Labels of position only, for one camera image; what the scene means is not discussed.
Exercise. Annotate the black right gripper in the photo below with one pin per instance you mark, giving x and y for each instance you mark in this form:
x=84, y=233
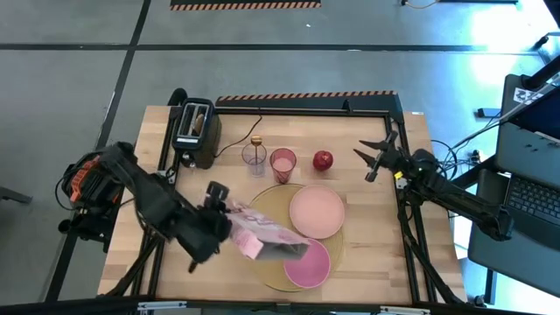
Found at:
x=391, y=159

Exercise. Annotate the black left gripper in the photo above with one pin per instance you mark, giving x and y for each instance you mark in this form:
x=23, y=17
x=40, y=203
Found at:
x=205, y=232

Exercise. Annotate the pink cereal box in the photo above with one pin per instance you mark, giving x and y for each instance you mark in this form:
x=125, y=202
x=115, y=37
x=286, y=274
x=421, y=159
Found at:
x=262, y=232

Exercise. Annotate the slice of toast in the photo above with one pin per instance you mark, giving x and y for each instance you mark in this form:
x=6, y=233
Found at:
x=199, y=123

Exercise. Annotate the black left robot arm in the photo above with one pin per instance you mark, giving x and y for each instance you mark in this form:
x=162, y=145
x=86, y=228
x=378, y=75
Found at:
x=149, y=201

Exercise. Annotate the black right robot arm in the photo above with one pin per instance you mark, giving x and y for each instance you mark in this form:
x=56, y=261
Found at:
x=455, y=201

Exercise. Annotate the yellow tag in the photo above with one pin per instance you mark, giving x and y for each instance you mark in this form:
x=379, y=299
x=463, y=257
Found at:
x=398, y=175

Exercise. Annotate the red apple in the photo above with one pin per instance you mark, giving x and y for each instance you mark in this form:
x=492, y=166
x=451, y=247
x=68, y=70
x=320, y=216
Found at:
x=323, y=161

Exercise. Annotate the round woven tan placemat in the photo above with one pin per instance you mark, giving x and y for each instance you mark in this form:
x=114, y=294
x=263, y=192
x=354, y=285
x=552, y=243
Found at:
x=273, y=201

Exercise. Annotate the salmon pink plate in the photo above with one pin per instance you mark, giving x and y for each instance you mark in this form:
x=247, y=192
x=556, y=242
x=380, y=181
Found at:
x=317, y=212

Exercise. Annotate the hazard striped black bar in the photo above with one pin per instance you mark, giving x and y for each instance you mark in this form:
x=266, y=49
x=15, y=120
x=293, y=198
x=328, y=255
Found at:
x=306, y=100

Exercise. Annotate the clear drinking glass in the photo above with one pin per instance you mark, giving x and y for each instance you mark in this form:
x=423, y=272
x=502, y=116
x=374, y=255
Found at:
x=254, y=164

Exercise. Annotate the pink tumbler with milk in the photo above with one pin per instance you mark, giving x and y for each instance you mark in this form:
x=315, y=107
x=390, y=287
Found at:
x=282, y=165

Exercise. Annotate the black two-slot toaster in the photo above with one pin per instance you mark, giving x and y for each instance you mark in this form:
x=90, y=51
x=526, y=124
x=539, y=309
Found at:
x=210, y=131

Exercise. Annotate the wooden honey dipper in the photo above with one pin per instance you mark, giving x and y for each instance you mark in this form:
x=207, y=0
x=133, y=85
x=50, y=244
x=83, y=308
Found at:
x=256, y=140

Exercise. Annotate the pink bowl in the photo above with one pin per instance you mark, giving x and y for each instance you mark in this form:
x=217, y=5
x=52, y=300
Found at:
x=312, y=269

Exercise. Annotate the black rounded object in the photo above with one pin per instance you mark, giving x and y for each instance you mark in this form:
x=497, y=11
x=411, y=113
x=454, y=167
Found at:
x=177, y=96

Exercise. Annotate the black crossbar with silver brackets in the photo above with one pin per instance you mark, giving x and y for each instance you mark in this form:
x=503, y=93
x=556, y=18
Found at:
x=65, y=307

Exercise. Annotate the black laptop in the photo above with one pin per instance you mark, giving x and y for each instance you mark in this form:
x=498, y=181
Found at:
x=531, y=205

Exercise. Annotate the grey desk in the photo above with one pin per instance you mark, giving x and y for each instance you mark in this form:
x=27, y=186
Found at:
x=512, y=267

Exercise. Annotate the long hazard striped floor strip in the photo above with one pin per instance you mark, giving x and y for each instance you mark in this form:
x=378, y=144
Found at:
x=245, y=5

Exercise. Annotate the black metal table frame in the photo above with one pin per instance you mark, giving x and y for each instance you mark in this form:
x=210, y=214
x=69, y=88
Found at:
x=413, y=262

